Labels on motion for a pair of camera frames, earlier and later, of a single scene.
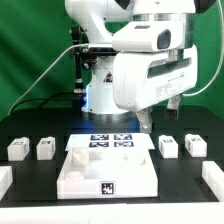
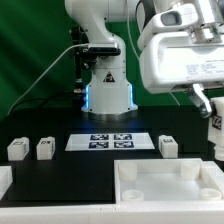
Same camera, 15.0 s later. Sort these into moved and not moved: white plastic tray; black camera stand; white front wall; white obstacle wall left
Moved: white plastic tray
Not moved: black camera stand; white obstacle wall left; white front wall
